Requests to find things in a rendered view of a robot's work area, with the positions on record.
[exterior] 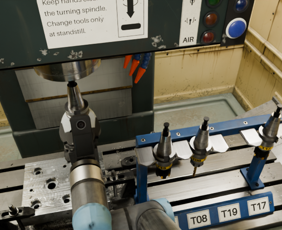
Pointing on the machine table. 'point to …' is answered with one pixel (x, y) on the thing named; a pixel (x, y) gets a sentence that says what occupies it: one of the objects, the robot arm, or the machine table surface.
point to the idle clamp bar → (125, 164)
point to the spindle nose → (67, 70)
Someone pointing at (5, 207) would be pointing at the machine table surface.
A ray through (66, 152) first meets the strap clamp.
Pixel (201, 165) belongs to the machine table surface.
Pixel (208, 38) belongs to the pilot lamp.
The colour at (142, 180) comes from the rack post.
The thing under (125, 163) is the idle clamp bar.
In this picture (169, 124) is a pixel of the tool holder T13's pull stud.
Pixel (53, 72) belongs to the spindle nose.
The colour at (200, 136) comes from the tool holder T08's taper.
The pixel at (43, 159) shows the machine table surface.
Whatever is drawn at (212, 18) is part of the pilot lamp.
